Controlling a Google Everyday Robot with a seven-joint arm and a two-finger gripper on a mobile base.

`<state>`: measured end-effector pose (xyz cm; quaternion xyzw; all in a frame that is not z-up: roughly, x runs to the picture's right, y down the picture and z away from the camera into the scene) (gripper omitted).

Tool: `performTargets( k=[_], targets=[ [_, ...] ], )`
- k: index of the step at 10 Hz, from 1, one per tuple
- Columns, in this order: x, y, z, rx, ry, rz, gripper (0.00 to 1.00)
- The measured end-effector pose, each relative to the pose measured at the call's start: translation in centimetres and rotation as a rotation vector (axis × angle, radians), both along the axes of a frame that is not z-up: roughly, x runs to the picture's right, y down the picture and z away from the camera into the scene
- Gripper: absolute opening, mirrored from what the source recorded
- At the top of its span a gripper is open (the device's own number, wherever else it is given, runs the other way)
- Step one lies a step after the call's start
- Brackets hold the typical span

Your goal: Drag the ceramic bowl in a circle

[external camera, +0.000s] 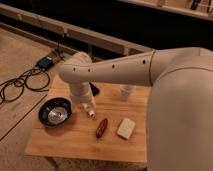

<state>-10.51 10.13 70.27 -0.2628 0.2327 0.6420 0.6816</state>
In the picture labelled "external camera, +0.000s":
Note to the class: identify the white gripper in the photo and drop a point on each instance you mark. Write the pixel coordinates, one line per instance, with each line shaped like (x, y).
(82, 94)

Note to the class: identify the black ceramic bowl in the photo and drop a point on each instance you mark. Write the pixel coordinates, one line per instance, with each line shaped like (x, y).
(55, 112)

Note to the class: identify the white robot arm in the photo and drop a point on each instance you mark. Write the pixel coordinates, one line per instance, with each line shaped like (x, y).
(179, 120)

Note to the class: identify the black object on table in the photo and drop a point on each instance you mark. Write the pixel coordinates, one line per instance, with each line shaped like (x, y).
(95, 90)

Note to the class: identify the red brown oblong object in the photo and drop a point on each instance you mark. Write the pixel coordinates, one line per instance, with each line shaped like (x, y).
(101, 128)

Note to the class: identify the black power adapter box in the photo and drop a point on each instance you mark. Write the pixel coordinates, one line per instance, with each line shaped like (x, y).
(45, 63)

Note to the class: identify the white cup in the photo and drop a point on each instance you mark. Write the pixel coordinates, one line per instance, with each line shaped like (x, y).
(126, 91)

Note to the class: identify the wooden table board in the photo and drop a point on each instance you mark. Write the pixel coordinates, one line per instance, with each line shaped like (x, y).
(77, 139)

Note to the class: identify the white sponge block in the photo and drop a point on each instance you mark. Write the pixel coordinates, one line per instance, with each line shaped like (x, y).
(126, 128)

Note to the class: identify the wooden shelf rail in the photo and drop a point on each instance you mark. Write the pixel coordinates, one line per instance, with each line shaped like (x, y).
(75, 32)

